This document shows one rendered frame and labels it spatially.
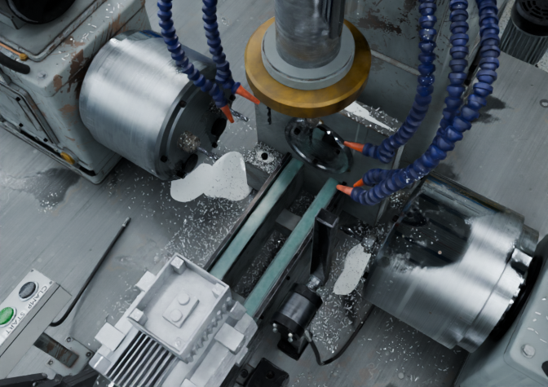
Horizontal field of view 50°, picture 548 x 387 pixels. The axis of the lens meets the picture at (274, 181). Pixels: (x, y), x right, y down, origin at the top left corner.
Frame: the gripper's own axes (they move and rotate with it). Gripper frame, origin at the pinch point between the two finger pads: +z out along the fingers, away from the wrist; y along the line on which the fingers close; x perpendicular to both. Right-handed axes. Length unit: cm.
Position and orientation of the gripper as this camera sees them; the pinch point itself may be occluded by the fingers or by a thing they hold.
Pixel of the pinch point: (77, 385)
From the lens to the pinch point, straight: 93.5
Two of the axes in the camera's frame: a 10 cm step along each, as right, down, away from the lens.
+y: -8.4, -4.7, 2.7
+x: -4.6, 8.8, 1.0
